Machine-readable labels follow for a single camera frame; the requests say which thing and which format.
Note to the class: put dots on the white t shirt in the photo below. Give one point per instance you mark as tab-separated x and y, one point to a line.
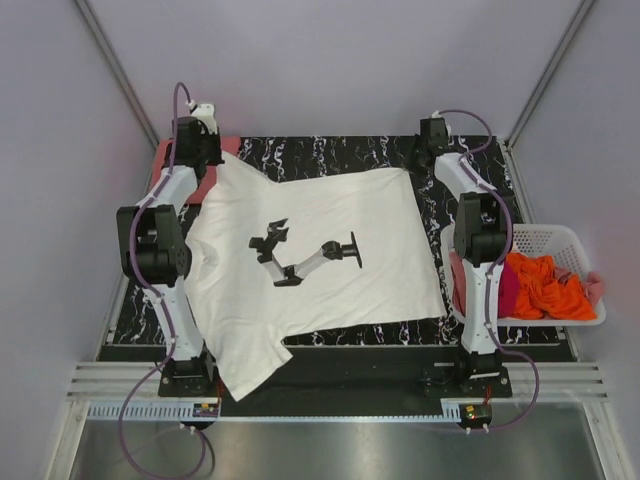
272	260

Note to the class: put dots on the magenta t shirt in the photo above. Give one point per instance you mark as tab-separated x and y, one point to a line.
508	292

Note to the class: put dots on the orange t shirt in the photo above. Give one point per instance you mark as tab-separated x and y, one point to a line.
541	296

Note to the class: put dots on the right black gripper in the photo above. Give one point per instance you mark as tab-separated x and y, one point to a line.
417	169

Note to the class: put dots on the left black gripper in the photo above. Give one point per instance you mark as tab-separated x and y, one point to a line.
215	139

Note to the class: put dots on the white plastic laundry basket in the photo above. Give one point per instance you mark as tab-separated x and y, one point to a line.
535	240

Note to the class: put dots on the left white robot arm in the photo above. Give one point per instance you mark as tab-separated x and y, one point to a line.
154	253

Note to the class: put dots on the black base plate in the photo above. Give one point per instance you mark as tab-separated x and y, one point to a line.
347	382

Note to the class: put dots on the folded pink t shirt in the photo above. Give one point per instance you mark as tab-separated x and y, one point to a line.
229	144

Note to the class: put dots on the pink t shirt in basket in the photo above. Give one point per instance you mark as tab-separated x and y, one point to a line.
459	282

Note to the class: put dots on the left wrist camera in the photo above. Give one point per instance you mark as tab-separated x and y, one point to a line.
202	117

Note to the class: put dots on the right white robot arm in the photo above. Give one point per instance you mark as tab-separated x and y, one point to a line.
475	260

